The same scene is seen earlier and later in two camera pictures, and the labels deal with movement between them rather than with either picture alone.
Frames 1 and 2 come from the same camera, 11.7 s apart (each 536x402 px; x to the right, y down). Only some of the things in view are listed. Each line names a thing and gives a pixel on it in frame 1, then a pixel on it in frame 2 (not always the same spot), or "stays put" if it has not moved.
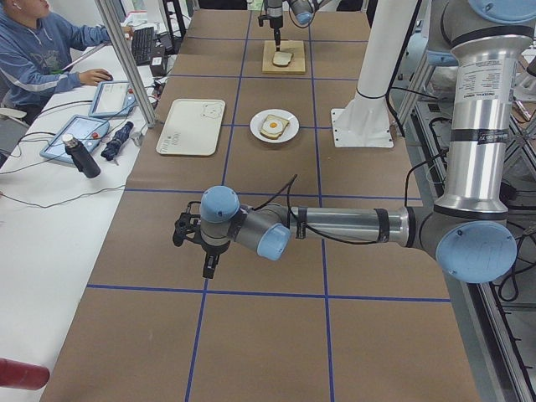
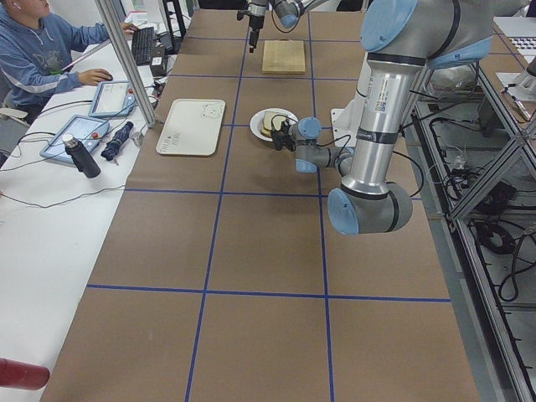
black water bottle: x=81 y=156 stays put
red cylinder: x=23 y=375 stays put
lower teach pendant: x=90 y=131 stays put
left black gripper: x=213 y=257 → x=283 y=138
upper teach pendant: x=113 y=99 stays put
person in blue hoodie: x=35 y=54 stays put
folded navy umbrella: x=112 y=146 stays put
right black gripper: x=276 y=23 → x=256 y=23
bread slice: x=281 y=58 → x=272 y=120
